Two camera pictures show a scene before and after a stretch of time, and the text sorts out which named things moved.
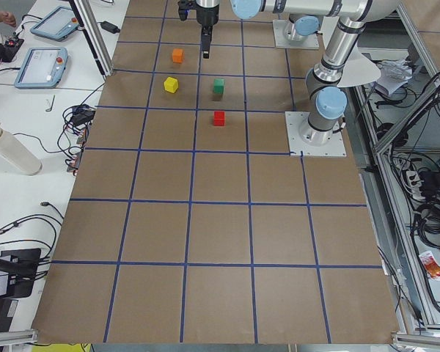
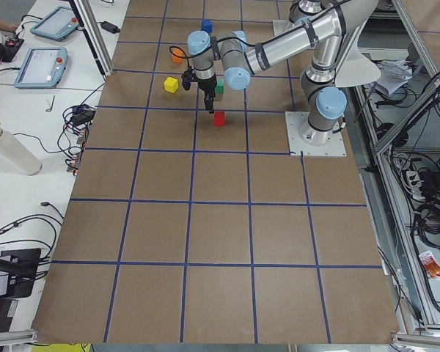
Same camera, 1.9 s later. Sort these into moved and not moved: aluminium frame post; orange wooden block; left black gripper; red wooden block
Moved: left black gripper
Not moved: red wooden block; orange wooden block; aluminium frame post
